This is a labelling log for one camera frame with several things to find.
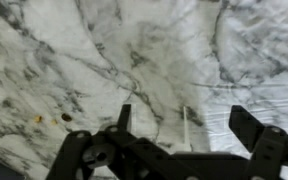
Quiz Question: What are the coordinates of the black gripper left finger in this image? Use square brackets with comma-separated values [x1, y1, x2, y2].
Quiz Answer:
[45, 103, 202, 180]

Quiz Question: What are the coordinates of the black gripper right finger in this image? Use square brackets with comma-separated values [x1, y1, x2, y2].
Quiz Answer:
[228, 104, 288, 180]

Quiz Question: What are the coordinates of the dark brown crumb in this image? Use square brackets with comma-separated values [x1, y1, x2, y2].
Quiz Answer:
[60, 113, 73, 123]

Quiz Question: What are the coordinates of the yellow crumb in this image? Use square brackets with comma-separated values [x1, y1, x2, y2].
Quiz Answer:
[33, 114, 44, 124]

